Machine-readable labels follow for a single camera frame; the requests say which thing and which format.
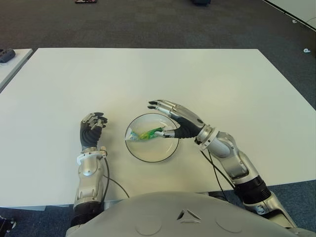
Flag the black game controller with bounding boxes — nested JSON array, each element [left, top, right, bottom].
[[0, 48, 16, 64]]

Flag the grey robot torso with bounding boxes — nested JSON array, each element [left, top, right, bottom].
[[65, 191, 316, 237]]

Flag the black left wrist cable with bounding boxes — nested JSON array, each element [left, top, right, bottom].
[[101, 156, 130, 198]]

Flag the white plate with black rim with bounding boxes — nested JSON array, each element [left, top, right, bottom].
[[124, 113, 181, 163]]

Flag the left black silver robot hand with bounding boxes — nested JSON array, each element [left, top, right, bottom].
[[79, 111, 109, 150]]

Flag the green Darlie toothpaste tube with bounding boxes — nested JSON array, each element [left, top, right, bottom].
[[124, 126, 165, 142]]

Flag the white background table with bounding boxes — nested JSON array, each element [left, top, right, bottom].
[[262, 0, 316, 33]]

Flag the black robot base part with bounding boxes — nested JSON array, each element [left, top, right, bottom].
[[0, 215, 17, 233]]

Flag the white side table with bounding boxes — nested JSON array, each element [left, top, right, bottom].
[[0, 48, 34, 92]]

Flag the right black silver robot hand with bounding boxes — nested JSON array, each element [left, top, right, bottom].
[[147, 99, 206, 140]]

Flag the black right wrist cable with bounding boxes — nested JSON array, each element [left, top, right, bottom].
[[199, 147, 236, 199]]

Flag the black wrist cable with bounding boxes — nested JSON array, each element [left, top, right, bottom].
[[199, 147, 236, 199], [101, 156, 130, 198]]

